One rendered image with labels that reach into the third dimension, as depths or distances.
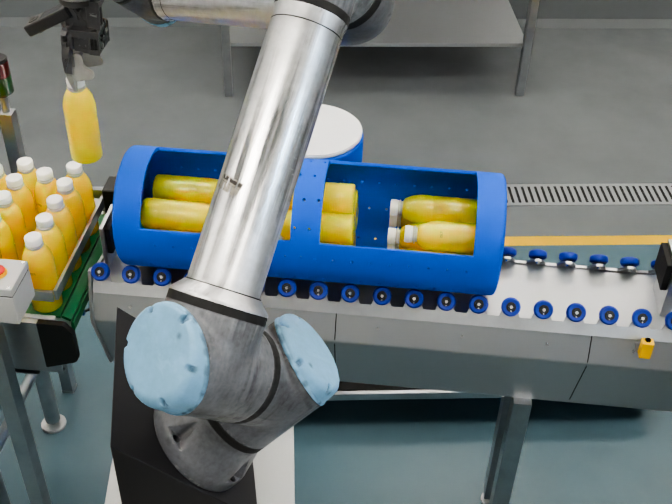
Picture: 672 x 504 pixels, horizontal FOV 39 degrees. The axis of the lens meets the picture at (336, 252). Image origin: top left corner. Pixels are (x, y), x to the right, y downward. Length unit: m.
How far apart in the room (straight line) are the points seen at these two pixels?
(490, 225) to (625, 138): 2.80
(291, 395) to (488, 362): 0.96
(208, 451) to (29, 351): 0.97
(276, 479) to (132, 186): 0.80
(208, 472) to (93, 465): 1.65
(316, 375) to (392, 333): 0.84
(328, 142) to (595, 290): 0.81
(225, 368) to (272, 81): 0.41
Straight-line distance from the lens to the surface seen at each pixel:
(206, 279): 1.33
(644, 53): 5.67
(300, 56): 1.37
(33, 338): 2.36
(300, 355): 1.42
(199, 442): 1.51
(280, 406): 1.43
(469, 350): 2.27
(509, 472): 2.69
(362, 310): 2.23
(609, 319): 2.26
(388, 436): 3.18
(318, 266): 2.12
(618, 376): 2.38
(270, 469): 1.69
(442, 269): 2.10
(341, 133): 2.64
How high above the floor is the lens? 2.44
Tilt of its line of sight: 39 degrees down
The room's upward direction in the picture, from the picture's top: 2 degrees clockwise
